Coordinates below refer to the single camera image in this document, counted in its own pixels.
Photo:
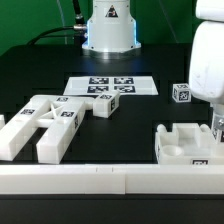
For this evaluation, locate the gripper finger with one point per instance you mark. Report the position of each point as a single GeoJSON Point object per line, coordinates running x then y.
{"type": "Point", "coordinates": [218, 122]}

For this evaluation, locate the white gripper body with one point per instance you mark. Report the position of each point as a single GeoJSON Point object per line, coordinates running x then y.
{"type": "Point", "coordinates": [206, 72]}

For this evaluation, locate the white chair seat part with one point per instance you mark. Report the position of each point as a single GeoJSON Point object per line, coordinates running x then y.
{"type": "Point", "coordinates": [188, 144]}

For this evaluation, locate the white part left edge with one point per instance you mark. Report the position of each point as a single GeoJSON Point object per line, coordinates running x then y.
{"type": "Point", "coordinates": [2, 121]}

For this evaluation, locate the white marker base plate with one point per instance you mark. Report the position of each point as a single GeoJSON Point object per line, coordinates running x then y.
{"type": "Point", "coordinates": [126, 85]}

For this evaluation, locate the white chair back frame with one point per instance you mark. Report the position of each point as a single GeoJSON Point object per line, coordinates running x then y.
{"type": "Point", "coordinates": [61, 116]}

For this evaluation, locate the white front barrier rail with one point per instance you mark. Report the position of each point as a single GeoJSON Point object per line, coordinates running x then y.
{"type": "Point", "coordinates": [111, 179]}

